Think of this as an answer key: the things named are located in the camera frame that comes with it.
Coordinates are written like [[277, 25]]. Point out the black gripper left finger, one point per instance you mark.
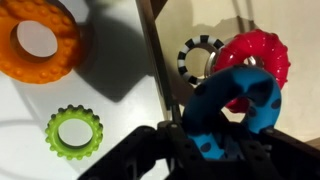
[[140, 153]]

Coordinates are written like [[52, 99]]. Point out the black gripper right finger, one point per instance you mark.
[[283, 156]]

